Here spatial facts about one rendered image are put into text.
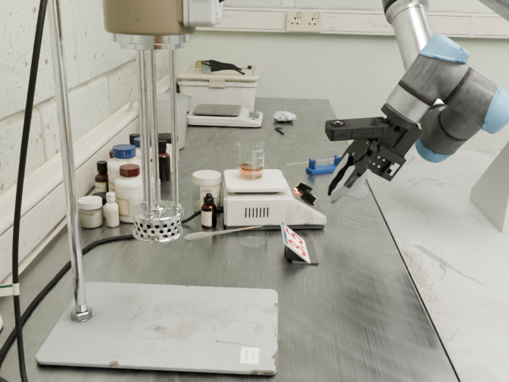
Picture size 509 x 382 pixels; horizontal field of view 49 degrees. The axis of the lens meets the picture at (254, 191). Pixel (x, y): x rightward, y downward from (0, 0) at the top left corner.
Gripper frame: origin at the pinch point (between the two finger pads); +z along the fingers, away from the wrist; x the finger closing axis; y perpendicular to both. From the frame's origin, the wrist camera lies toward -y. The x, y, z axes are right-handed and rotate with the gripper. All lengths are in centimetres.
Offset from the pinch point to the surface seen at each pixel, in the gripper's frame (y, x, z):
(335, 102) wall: 42, 138, 12
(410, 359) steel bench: 1.5, -45.1, -1.2
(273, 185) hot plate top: -11.4, -1.3, 3.7
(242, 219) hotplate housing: -13.7, -4.4, 11.5
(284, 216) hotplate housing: -6.9, -4.1, 7.2
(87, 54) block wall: -54, 37, 11
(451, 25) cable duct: 63, 134, -41
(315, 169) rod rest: 7.8, 31.8, 7.9
